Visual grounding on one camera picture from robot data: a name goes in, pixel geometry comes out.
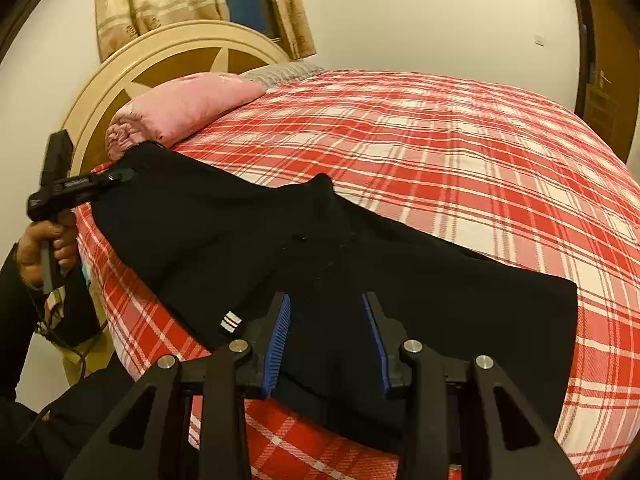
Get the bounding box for brown wooden door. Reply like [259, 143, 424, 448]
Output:
[582, 0, 640, 166]

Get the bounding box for dark wooden door frame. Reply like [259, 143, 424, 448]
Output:
[566, 0, 593, 118]

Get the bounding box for bed with red plaid sheet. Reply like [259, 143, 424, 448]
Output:
[75, 69, 640, 480]

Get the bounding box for narrow beige floral curtain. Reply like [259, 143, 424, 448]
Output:
[262, 0, 318, 59]

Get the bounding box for person's dark clothing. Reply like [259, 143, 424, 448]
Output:
[0, 355, 201, 480]

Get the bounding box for wooden slatted rail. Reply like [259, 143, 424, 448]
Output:
[585, 87, 619, 133]

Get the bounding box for wide beige floral curtain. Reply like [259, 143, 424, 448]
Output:
[95, 0, 231, 62]

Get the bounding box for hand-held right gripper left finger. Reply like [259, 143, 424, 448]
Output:
[62, 292, 292, 480]

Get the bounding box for person's left forearm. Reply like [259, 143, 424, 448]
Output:
[0, 242, 107, 401]

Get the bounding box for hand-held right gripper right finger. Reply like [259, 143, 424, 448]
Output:
[361, 291, 571, 480]

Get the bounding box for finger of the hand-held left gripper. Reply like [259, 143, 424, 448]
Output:
[97, 167, 136, 187]

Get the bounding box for black pants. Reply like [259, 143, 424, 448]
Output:
[92, 141, 580, 453]

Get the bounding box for grey patterned pillow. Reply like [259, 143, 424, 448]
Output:
[240, 60, 328, 88]

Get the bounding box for person's left hand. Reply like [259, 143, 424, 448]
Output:
[15, 220, 80, 291]

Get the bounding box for cream and brown headboard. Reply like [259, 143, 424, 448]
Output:
[62, 20, 291, 176]

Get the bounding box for pink folded blanket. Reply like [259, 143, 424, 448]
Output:
[105, 72, 266, 161]

